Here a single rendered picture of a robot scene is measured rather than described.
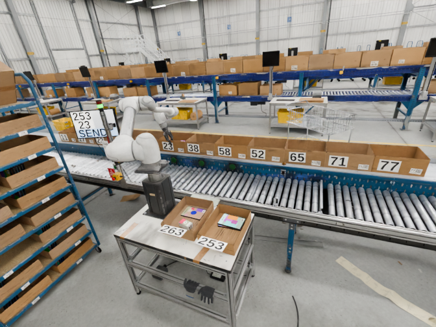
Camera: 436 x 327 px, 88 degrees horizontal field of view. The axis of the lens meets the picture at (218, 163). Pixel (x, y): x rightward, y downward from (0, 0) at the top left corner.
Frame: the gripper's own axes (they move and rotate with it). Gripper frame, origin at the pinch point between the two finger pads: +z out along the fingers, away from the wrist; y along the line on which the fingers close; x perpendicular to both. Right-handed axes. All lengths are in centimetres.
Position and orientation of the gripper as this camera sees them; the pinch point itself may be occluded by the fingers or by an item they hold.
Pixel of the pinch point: (171, 142)
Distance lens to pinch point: 288.0
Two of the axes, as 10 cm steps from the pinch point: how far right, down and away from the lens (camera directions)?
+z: 3.9, 8.7, 2.9
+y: -3.8, 4.4, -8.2
